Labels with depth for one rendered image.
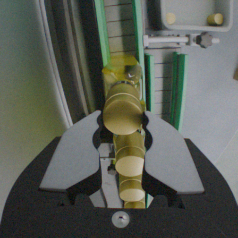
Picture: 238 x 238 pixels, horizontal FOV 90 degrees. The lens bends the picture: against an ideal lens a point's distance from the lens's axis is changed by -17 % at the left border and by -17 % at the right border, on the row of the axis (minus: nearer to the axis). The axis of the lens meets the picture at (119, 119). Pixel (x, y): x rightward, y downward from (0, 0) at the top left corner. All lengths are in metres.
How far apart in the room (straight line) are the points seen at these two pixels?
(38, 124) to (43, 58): 0.11
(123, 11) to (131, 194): 0.37
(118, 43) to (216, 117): 0.53
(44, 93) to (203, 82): 0.54
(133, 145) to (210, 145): 0.69
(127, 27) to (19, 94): 0.29
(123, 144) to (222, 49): 0.55
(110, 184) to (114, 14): 0.64
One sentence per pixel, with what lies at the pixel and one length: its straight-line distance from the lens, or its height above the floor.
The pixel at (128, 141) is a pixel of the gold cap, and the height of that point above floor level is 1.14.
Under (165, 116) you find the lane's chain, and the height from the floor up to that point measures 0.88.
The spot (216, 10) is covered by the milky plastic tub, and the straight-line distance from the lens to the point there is 0.59.
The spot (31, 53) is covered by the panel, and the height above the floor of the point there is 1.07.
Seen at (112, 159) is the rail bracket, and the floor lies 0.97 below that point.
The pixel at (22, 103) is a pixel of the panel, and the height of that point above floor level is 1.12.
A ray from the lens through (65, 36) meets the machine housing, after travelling 0.47.
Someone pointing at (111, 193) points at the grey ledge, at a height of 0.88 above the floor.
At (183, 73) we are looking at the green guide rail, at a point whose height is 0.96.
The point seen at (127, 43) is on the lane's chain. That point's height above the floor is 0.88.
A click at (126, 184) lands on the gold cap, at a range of 0.19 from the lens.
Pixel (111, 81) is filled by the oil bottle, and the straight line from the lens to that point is 0.18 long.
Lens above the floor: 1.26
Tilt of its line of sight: 60 degrees down
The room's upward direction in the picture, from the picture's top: 177 degrees counter-clockwise
